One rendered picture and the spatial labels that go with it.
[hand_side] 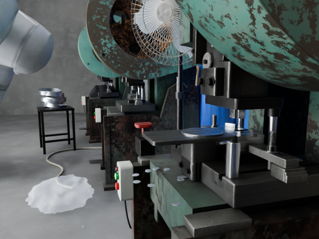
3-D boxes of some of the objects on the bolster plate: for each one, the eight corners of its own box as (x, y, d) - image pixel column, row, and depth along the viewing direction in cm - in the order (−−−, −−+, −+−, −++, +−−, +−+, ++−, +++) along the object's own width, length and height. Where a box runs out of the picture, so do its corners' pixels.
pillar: (270, 150, 81) (273, 103, 79) (265, 148, 83) (268, 102, 81) (276, 150, 82) (280, 102, 80) (271, 148, 84) (275, 102, 82)
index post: (229, 179, 67) (231, 140, 65) (223, 174, 70) (225, 137, 68) (240, 178, 68) (242, 139, 66) (233, 173, 71) (235, 136, 69)
